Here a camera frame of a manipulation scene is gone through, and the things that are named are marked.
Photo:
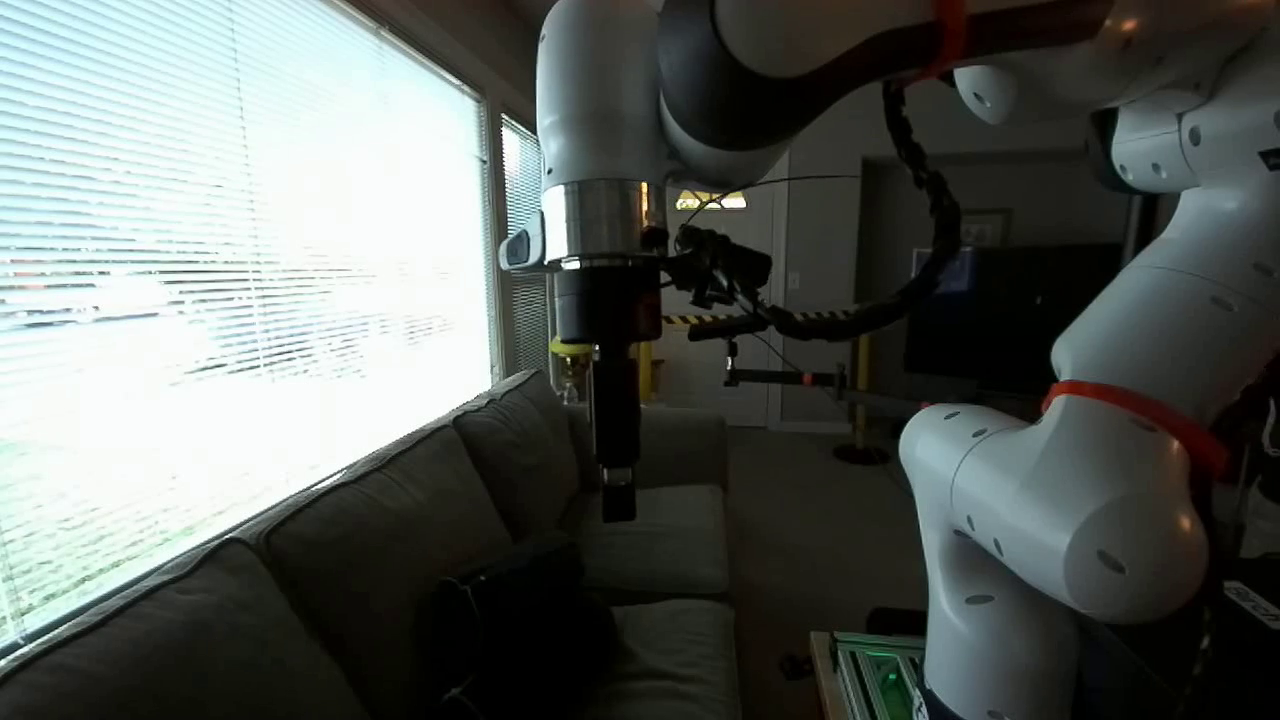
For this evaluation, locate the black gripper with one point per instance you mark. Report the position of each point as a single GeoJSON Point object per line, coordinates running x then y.
{"type": "Point", "coordinates": [606, 312]}

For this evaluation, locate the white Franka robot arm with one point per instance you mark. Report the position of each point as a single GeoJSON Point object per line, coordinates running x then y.
{"type": "Point", "coordinates": [1065, 504]}

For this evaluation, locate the grey fabric sofa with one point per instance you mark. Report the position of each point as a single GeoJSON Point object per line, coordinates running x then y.
{"type": "Point", "coordinates": [363, 533]}

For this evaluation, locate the dark navy pillow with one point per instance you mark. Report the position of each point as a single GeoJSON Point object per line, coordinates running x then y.
{"type": "Point", "coordinates": [532, 640]}

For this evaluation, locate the white front door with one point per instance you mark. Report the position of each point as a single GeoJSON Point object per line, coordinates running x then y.
{"type": "Point", "coordinates": [755, 267]}

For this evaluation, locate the narrow window with blinds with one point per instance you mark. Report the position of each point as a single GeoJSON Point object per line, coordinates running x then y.
{"type": "Point", "coordinates": [519, 173]}

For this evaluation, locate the large window with blinds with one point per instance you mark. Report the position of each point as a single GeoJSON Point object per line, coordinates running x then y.
{"type": "Point", "coordinates": [202, 267]}

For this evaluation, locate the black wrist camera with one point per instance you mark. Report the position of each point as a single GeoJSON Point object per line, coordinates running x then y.
{"type": "Point", "coordinates": [714, 267]}

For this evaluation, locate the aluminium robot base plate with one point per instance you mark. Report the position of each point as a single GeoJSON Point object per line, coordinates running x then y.
{"type": "Point", "coordinates": [881, 681]}

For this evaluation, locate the small framed wall picture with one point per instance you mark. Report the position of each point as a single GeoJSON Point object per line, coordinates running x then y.
{"type": "Point", "coordinates": [986, 226]}

